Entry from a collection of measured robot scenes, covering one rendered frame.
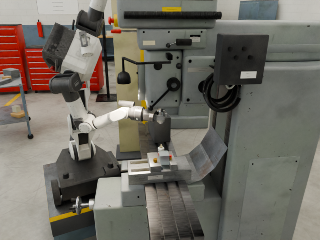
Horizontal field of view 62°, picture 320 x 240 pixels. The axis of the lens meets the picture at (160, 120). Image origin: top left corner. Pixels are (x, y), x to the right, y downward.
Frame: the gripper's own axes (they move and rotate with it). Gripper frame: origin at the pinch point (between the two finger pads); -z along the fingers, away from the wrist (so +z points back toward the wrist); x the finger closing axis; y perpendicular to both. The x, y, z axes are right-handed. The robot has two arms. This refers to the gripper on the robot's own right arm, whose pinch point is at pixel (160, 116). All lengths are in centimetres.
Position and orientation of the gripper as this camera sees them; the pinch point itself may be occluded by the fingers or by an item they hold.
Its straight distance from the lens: 157.7
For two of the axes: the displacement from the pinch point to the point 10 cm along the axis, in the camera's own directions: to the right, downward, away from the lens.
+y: -0.2, 9.2, 3.9
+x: 2.6, -3.7, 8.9
